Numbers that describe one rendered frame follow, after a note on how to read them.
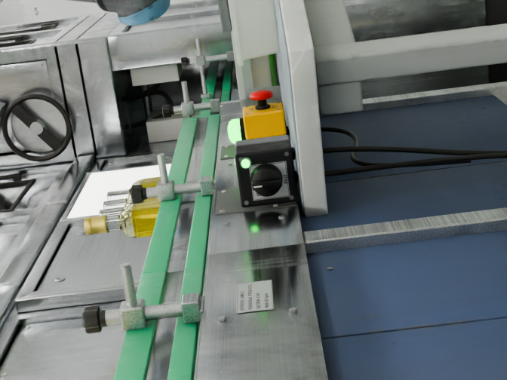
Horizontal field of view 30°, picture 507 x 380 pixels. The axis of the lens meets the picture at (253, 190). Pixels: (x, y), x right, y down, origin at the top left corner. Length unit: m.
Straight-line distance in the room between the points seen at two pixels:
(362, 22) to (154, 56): 0.64
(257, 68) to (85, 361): 0.76
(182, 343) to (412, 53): 0.50
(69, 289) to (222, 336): 0.97
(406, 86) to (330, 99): 1.68
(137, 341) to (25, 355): 0.76
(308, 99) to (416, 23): 1.72
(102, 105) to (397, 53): 1.80
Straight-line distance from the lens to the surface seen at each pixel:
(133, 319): 1.05
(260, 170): 1.30
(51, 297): 1.90
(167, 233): 1.34
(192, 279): 1.16
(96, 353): 1.72
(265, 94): 1.60
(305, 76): 1.21
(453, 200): 1.35
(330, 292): 1.08
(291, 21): 1.26
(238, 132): 1.61
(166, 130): 3.07
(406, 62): 1.26
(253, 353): 0.92
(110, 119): 2.96
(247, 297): 1.04
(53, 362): 1.72
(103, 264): 2.03
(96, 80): 2.94
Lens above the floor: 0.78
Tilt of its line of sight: 2 degrees up
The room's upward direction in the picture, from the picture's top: 97 degrees counter-clockwise
